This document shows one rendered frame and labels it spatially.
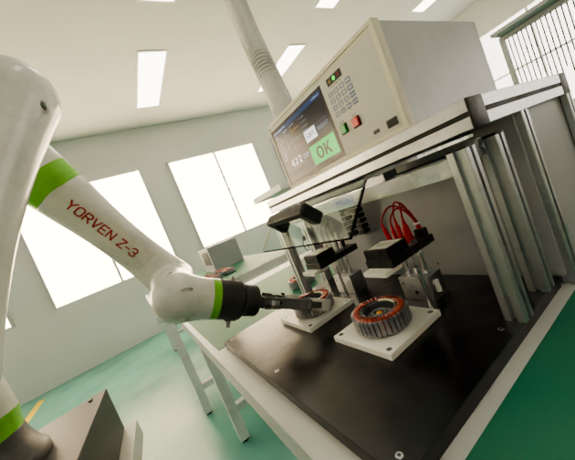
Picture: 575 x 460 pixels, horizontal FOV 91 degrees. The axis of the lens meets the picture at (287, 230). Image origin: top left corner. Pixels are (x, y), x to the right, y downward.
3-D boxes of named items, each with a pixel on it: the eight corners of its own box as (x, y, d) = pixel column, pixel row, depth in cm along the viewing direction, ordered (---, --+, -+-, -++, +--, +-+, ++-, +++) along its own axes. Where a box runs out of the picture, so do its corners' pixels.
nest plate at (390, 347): (392, 361, 46) (390, 354, 46) (335, 341, 59) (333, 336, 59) (441, 315, 53) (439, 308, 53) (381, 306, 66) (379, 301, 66)
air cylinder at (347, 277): (355, 294, 79) (349, 276, 79) (339, 292, 86) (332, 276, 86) (367, 286, 82) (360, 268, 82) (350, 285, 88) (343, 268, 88)
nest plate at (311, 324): (311, 333, 67) (308, 329, 67) (282, 323, 80) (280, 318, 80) (354, 302, 74) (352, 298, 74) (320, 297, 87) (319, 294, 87)
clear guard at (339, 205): (350, 240, 31) (330, 189, 31) (263, 253, 52) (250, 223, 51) (484, 167, 47) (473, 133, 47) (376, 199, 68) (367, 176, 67)
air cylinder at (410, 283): (435, 301, 58) (426, 277, 58) (405, 298, 65) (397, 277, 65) (448, 290, 61) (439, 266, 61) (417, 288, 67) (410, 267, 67)
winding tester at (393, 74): (410, 128, 50) (370, 16, 49) (291, 190, 88) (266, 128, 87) (502, 99, 69) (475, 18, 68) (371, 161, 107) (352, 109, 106)
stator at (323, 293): (310, 323, 69) (305, 309, 69) (288, 317, 79) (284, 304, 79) (342, 301, 75) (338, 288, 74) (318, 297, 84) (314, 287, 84)
